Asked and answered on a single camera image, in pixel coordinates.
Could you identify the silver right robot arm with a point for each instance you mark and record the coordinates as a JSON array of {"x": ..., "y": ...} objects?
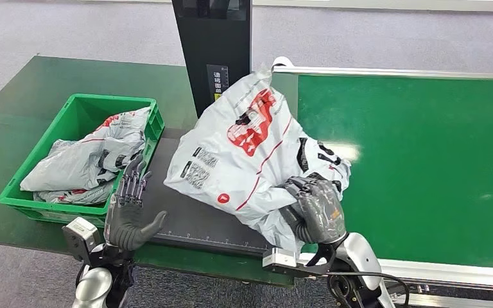
[{"x": 359, "y": 263}]

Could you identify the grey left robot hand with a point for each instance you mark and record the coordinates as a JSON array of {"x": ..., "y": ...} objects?
[{"x": 125, "y": 221}]

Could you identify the crumpled grey mailer bag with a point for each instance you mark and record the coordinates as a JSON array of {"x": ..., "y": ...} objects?
[{"x": 76, "y": 196}]

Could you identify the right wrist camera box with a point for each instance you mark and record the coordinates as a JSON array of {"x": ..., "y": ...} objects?
[{"x": 278, "y": 259}]

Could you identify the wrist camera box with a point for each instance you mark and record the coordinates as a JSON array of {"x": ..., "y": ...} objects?
[
  {"x": 80, "y": 238},
  {"x": 278, "y": 259}
]

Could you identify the green plastic crate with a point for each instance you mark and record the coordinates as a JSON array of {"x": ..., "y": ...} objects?
[{"x": 76, "y": 110}]

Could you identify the green conveyor belt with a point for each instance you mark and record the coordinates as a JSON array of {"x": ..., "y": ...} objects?
[{"x": 421, "y": 148}]

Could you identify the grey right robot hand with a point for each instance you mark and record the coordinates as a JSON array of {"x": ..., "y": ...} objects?
[{"x": 319, "y": 212}]

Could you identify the aluminium conveyor frame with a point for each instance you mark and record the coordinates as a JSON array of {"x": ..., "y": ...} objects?
[{"x": 399, "y": 71}]

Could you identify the grey mailer bag, black stripes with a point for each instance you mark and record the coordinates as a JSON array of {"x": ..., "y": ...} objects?
[{"x": 80, "y": 157}]

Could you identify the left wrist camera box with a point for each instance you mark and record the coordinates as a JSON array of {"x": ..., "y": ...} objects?
[{"x": 80, "y": 238}]

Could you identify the black and yellow label sticker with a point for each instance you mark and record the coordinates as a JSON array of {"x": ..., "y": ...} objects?
[{"x": 217, "y": 78}]

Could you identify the black inbound scanner machine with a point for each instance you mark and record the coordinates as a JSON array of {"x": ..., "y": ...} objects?
[{"x": 212, "y": 42}]

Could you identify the grey mailer bag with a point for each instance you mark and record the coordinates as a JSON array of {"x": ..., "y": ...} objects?
[
  {"x": 76, "y": 196},
  {"x": 238, "y": 170},
  {"x": 80, "y": 157}
]

